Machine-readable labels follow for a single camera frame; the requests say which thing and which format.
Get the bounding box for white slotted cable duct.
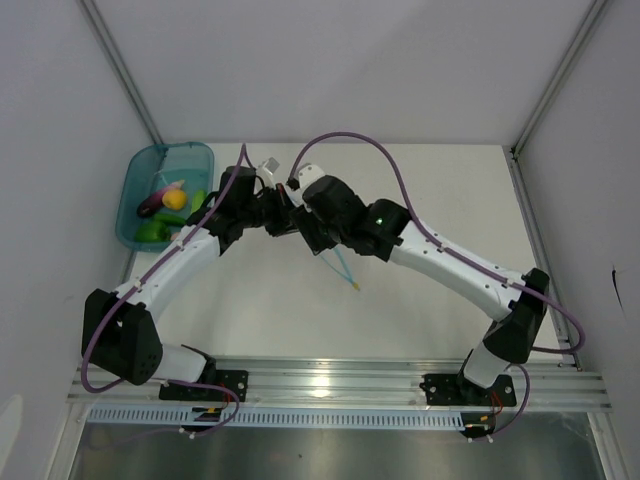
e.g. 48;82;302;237
87;404;464;431

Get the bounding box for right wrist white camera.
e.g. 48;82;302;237
287;163;325;194

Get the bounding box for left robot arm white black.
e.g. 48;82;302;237
81;165;301;400

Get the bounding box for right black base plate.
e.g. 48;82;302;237
419;373;517;407

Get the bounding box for yellow toy lemon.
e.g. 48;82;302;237
162;189;188;211

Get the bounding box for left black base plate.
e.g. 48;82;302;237
158;368;250;403

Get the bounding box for aluminium mounting rail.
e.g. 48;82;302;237
67;354;614;414

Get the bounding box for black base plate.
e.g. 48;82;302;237
158;368;250;403
419;373;517;407

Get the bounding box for clear zip top bag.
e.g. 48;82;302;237
319;247;361;291

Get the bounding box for green toy bell pepper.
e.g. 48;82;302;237
134;221;171;243

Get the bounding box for right aluminium frame post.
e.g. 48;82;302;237
509;0;616;156

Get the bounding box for light green toy cucumber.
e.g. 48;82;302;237
191;189;207;213

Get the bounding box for teal plastic bin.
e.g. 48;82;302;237
115;142;215;252

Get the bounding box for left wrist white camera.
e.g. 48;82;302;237
257;157;279;189

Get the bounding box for wrist white camera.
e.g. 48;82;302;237
287;163;325;194
257;157;279;189

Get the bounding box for left aluminium frame post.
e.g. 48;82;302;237
76;0;164;144

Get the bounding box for dark green toy chili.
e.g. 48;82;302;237
152;213;186;227

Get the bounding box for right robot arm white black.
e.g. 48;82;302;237
289;172;549;404

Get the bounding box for aluminium frame post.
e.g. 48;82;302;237
509;0;616;156
76;0;164;144

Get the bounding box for purple toy eggplant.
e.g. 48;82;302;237
136;188;171;218

